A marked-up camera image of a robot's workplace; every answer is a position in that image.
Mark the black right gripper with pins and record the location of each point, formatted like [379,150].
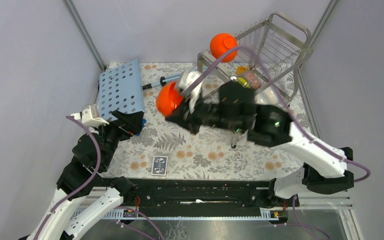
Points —
[184,117]

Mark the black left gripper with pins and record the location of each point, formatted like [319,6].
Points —
[132,123]

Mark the stainless steel dish rack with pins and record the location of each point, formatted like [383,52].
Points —
[279,46]

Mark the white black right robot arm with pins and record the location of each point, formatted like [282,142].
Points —
[324,169]

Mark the yellow green bowl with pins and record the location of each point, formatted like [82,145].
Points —
[243,82]

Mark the blue toy car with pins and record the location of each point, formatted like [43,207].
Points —
[144,121]

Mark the blue playing card box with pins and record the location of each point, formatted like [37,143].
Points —
[159,166]

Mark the orange plastic bowl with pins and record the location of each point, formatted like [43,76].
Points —
[221,43]
[168,99]

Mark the light blue perforated panel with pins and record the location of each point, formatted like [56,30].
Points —
[121,89]

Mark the white ribbed bowl rear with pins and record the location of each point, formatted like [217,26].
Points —
[266,96]

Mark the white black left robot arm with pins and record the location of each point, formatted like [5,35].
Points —
[92,156]

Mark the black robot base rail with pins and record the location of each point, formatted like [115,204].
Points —
[203,198]

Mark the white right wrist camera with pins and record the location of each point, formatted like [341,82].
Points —
[186,79]

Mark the small orange yellow cup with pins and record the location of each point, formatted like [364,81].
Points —
[241,69]

